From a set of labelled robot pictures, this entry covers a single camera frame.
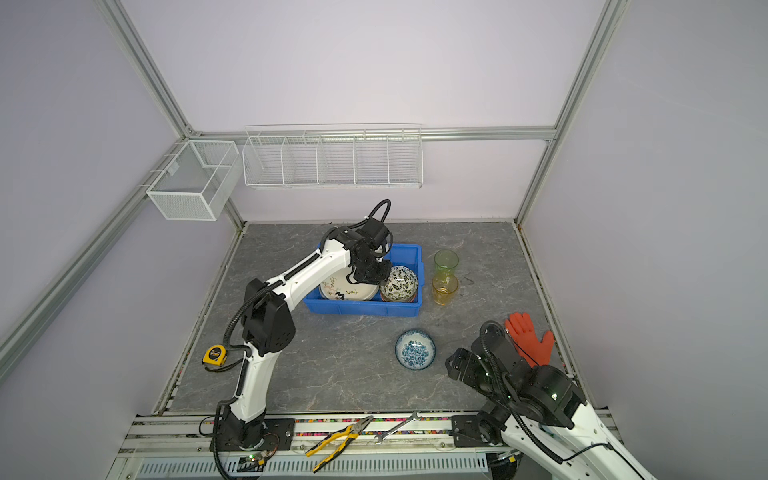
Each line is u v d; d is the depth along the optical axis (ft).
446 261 3.26
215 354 2.78
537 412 1.46
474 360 2.00
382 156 3.56
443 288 3.25
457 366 2.03
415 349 2.85
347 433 2.42
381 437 2.42
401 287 3.00
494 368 1.63
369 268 2.53
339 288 3.19
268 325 1.75
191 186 3.18
